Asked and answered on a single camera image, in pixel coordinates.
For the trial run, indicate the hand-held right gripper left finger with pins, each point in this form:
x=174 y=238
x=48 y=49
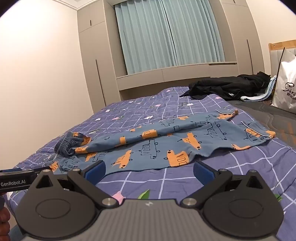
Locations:
x=95 y=172

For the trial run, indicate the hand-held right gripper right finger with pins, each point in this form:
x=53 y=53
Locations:
x=203 y=173

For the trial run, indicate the blue pants with orange cars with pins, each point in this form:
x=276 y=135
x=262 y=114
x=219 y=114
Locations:
x=157 y=146

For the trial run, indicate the person's left hand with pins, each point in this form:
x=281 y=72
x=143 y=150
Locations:
x=4 y=219

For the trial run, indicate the purple checked blanket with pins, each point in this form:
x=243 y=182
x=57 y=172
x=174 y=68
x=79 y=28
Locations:
x=233 y=160

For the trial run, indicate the grey quilted mattress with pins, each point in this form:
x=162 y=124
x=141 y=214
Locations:
x=266 y=115

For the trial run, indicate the black garment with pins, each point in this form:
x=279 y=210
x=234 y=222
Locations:
x=229 y=89

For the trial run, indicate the light blue folded cloth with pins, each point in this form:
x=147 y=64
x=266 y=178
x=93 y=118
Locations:
x=259 y=97

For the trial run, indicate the white shopping bag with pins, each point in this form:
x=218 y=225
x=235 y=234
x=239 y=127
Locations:
x=285 y=81

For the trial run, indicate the wooden bed headboard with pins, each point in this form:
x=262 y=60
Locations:
x=277 y=45

